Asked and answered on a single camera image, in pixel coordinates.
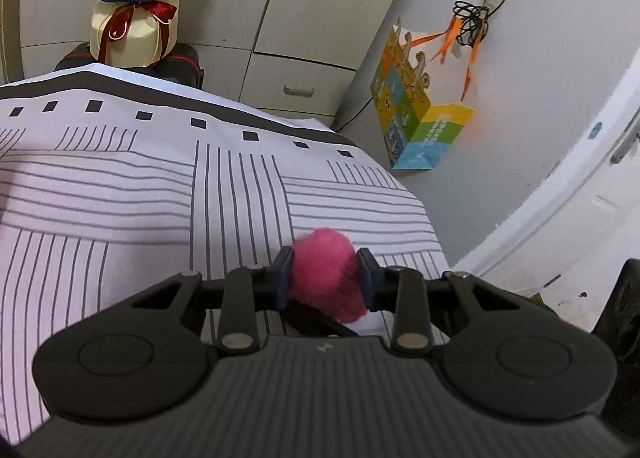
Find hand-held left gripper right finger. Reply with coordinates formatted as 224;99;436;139
356;247;539;355

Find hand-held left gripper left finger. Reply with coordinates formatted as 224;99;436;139
131;245;295;357

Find pink fluffy pompom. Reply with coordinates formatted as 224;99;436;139
290;229;362;324

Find white door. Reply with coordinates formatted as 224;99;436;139
450;46;640;289

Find colourful paper gift bag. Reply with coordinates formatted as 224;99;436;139
370;24;476;171

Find grey wardrobe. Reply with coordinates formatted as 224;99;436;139
0;0;426;119

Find metal door handle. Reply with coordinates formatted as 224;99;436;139
611;111;640;165

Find black cable bundle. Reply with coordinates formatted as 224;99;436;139
452;0;508;46

